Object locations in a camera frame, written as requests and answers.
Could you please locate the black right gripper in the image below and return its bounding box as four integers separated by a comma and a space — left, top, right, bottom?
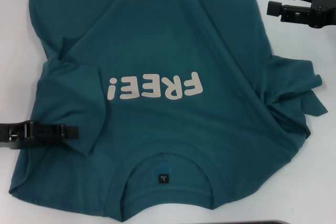
266, 0, 336, 29

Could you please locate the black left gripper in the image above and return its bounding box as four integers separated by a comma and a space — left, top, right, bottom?
0, 120, 80, 152

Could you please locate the teal FREE print T-shirt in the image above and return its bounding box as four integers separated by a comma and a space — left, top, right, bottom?
7, 0, 329, 213

